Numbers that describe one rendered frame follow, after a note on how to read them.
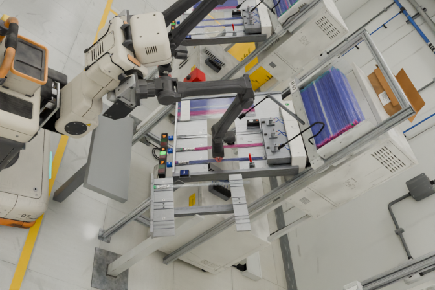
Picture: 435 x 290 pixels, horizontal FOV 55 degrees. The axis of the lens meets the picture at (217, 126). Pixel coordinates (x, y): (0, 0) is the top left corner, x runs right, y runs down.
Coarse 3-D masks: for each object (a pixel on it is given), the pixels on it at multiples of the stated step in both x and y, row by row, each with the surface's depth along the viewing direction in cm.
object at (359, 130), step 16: (368, 48) 245; (336, 64) 257; (384, 64) 229; (304, 80) 263; (400, 96) 210; (304, 112) 248; (352, 128) 213; (368, 128) 211; (160, 144) 314; (336, 144) 218; (368, 144) 219; (224, 192) 269; (144, 224) 256
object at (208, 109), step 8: (184, 104) 278; (192, 104) 278; (200, 104) 277; (208, 104) 277; (216, 104) 276; (224, 104) 276; (184, 112) 272; (192, 112) 272; (200, 112) 271; (208, 112) 271; (216, 112) 270; (224, 112) 270; (248, 112) 269; (184, 120) 267
